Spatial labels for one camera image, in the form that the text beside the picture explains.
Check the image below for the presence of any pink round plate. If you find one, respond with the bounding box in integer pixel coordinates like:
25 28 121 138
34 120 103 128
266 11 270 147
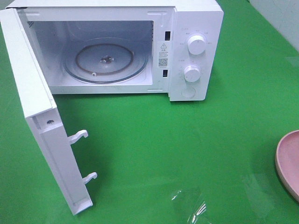
275 130 299 202

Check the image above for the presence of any clear tape patch far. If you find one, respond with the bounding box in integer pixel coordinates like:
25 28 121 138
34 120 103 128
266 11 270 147
286 56 299 67

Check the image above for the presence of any white microwave oven body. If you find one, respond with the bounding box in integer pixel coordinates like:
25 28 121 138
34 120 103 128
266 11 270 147
5 0 224 101

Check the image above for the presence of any glass microwave turntable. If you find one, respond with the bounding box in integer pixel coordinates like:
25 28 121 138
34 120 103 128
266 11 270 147
64 37 152 84

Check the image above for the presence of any white microwave knob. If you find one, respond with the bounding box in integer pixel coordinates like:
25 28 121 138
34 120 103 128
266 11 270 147
184 65 201 83
187 34 206 55

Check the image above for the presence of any clear tape patch near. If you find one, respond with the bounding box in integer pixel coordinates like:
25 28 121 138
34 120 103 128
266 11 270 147
170 187 211 224

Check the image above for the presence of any clear tape patch right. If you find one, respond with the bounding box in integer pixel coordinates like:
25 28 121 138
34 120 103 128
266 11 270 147
242 173 275 218

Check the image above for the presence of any clear tape patch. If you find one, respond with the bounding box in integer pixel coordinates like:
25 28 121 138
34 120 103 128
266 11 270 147
170 187 211 224
286 56 299 67
242 173 275 218

